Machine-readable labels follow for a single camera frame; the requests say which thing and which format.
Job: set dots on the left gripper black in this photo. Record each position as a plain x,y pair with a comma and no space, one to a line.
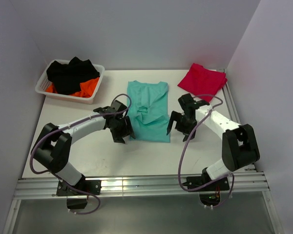
117,137

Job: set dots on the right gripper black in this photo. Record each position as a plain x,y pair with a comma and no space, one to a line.
177,116

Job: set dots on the teal t-shirt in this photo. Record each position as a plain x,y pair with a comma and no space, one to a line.
149,111

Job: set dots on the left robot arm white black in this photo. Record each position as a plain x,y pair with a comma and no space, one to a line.
52,148

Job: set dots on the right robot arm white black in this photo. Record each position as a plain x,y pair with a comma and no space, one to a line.
239,145

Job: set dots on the folded red t-shirt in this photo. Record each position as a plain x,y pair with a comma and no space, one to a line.
199,81

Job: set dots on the orange t-shirt in basket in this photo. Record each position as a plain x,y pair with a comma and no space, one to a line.
72,87

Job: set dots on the black t-shirt in basket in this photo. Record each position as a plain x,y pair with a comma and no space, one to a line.
75,69

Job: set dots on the white plastic basket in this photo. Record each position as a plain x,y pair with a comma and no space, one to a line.
43,83

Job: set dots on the aluminium right side rail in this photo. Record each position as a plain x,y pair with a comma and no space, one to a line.
232,100

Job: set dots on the aluminium rail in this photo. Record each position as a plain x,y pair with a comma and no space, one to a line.
45,188
232,100

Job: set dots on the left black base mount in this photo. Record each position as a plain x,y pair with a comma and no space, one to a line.
78,196

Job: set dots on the aluminium front rail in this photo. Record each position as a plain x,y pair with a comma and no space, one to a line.
45,188

